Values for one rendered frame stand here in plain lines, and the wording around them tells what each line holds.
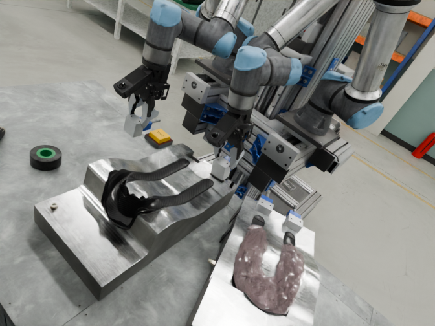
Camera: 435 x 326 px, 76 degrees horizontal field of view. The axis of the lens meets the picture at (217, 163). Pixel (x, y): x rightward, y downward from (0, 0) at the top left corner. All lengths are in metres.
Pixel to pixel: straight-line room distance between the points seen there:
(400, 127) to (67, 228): 5.80
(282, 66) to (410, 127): 5.38
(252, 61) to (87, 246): 0.57
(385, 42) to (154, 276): 0.88
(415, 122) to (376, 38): 5.13
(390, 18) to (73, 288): 1.02
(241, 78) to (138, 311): 0.59
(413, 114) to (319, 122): 4.91
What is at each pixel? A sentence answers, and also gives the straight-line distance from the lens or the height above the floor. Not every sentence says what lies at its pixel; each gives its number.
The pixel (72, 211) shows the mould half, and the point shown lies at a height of 0.86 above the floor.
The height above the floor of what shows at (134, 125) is 0.95.
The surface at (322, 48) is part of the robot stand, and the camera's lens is 1.36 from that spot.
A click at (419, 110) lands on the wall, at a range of 6.03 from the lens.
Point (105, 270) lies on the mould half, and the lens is 0.67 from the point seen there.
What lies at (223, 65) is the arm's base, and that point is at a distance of 1.37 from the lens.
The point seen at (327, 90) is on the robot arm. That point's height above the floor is 1.21.
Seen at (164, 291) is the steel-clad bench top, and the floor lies 0.80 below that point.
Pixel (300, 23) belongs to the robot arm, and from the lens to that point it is 0.92.
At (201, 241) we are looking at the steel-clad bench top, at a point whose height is 0.80.
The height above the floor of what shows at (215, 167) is 0.93.
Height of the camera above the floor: 1.44
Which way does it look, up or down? 34 degrees down
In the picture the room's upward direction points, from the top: 25 degrees clockwise
